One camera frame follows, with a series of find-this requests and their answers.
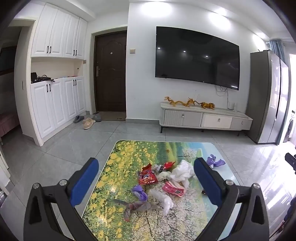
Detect golden dragon figurine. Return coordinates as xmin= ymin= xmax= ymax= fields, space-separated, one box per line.
xmin=184 ymin=97 xmax=201 ymax=107
xmin=164 ymin=96 xmax=186 ymax=107

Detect white grey television cabinet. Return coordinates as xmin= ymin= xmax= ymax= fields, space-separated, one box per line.
xmin=159 ymin=101 xmax=253 ymax=137

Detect television cables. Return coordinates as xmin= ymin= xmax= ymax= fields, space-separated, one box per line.
xmin=216 ymin=85 xmax=232 ymax=109

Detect black wall television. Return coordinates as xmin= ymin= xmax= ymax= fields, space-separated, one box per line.
xmin=155 ymin=26 xmax=240 ymax=91

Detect clear plastic bag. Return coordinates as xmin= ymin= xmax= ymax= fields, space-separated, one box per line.
xmin=148 ymin=188 xmax=174 ymax=216

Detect red blue snack wrapper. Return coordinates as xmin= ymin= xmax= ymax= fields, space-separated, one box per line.
xmin=138 ymin=163 xmax=159 ymax=185

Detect pink snack wrapper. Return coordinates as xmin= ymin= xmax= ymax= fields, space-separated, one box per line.
xmin=161 ymin=181 xmax=187 ymax=197

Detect white shoe cabinet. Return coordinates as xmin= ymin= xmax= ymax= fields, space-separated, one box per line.
xmin=14 ymin=2 xmax=88 ymax=147

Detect white plastic bag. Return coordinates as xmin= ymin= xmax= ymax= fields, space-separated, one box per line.
xmin=171 ymin=159 xmax=196 ymax=188

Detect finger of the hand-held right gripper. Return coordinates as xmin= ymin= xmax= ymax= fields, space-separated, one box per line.
xmin=285 ymin=152 xmax=296 ymax=174

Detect dark brown door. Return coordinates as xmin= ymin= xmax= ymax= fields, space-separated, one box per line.
xmin=94 ymin=30 xmax=127 ymax=114

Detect white washing machine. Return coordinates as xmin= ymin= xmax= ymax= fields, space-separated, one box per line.
xmin=283 ymin=109 xmax=296 ymax=143

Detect pink bed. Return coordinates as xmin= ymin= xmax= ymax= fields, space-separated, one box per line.
xmin=0 ymin=111 xmax=21 ymax=137

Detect purple plastic wrapper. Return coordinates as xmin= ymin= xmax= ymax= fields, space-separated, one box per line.
xmin=131 ymin=185 xmax=148 ymax=202
xmin=206 ymin=154 xmax=226 ymax=168

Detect red white snack wrapper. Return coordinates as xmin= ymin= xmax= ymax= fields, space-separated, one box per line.
xmin=153 ymin=161 xmax=176 ymax=173

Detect blue curtain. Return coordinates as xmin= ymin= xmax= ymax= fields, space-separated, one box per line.
xmin=268 ymin=39 xmax=286 ymax=61

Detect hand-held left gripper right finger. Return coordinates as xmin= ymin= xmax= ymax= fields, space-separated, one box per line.
xmin=193 ymin=157 xmax=270 ymax=241

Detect grey refrigerator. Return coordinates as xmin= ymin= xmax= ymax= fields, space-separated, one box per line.
xmin=245 ymin=50 xmax=289 ymax=144

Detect white tissue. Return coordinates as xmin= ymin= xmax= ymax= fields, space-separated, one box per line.
xmin=157 ymin=171 xmax=173 ymax=181

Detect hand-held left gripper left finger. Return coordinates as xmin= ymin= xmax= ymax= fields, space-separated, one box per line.
xmin=23 ymin=158 xmax=102 ymax=241

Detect reddish translucent plastic bag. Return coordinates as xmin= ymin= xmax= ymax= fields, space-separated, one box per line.
xmin=114 ymin=198 xmax=152 ymax=222

